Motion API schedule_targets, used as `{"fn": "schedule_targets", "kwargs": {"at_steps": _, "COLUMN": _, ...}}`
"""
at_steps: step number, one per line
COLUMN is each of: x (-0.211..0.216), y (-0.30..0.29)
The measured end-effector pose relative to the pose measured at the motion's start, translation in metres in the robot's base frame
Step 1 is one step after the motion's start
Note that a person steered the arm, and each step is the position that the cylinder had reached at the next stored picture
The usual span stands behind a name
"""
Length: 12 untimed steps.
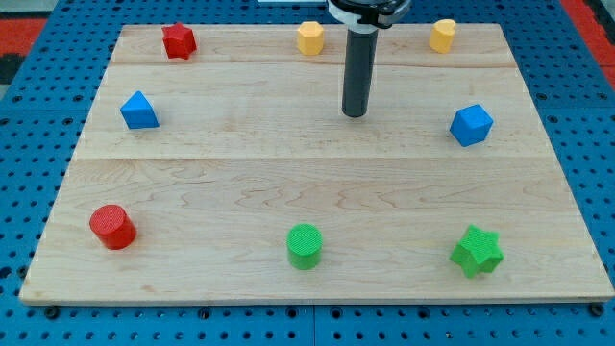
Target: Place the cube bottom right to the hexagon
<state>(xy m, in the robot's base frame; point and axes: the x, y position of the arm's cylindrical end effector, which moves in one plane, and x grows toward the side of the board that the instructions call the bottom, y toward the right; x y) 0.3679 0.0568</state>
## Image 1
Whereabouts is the yellow heart block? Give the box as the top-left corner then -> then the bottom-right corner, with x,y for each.
429,19 -> 456,54

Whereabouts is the red cylinder block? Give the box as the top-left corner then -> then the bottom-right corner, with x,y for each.
89,204 -> 137,250

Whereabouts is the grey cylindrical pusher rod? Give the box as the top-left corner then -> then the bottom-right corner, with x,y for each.
342,30 -> 378,118

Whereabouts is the blue cube block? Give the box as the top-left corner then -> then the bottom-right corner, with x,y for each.
450,104 -> 494,147

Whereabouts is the green cylinder block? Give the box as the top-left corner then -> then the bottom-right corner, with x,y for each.
286,223 -> 323,270

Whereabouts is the yellow hexagon block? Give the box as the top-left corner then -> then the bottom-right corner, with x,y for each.
297,21 -> 325,56

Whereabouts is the green star block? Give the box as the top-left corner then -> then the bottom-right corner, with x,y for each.
450,224 -> 504,279

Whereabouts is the red star block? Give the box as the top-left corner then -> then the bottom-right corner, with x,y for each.
161,22 -> 197,60

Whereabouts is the wooden board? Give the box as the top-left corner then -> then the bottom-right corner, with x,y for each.
20,24 -> 614,306

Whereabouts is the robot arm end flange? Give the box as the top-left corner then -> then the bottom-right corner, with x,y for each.
327,0 -> 412,34

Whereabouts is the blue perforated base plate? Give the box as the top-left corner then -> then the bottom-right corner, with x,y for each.
1,1 -> 614,345

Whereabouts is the blue triangle block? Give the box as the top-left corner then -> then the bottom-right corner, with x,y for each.
120,90 -> 160,130

